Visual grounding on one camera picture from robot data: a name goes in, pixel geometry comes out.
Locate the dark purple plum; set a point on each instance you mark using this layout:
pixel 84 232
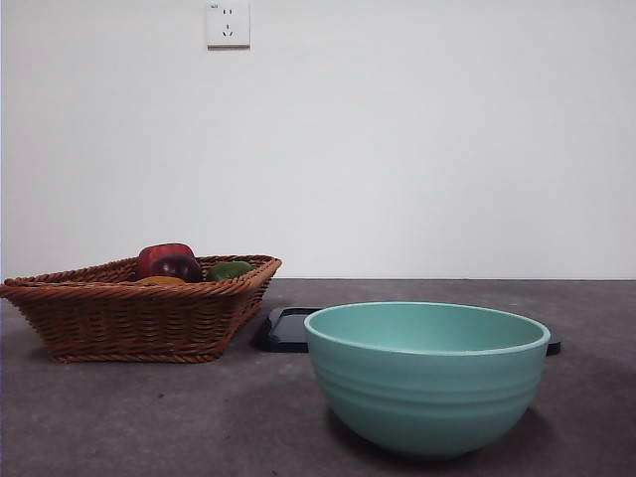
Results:
pixel 176 268

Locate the green avocado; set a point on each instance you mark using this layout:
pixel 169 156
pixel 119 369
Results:
pixel 228 270

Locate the red apple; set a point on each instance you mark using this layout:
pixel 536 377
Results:
pixel 159 252

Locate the white wall socket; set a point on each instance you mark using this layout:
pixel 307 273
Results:
pixel 228 25

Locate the dark green rectangular tray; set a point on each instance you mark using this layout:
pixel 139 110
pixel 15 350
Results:
pixel 283 333

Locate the yellow-orange oval fruit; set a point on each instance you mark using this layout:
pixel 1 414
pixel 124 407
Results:
pixel 161 281

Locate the brown wicker basket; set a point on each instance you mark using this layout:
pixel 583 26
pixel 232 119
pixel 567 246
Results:
pixel 124 323

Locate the teal ribbed bowl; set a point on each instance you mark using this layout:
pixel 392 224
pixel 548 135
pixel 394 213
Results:
pixel 427 397

